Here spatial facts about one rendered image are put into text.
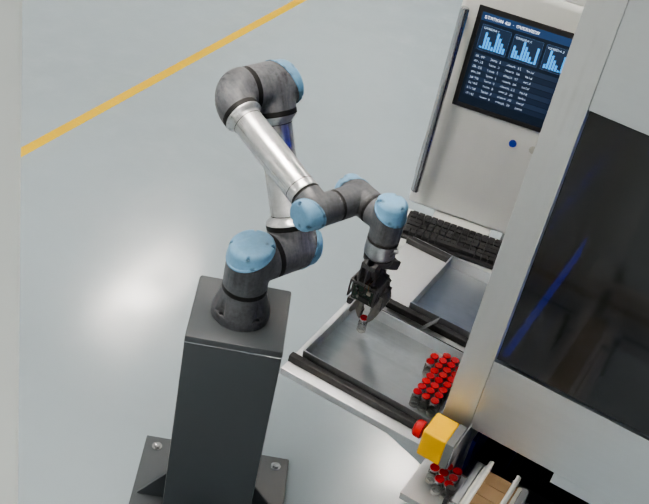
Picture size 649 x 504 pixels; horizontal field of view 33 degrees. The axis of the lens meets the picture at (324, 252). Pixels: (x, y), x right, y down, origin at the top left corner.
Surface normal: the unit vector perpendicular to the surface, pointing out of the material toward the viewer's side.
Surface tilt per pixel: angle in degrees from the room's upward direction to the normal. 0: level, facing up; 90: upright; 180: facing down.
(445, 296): 0
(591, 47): 90
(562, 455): 90
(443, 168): 90
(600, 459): 90
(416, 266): 0
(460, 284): 0
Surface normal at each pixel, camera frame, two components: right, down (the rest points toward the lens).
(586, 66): -0.51, 0.45
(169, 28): 0.18, -0.78
